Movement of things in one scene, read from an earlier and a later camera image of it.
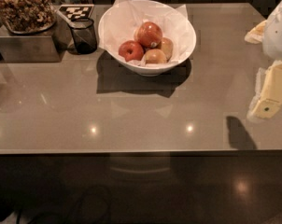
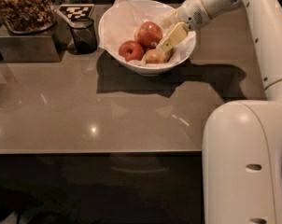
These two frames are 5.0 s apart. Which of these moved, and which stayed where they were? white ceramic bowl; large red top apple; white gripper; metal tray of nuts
Moved: white gripper
Stayed: white ceramic bowl; large red top apple; metal tray of nuts
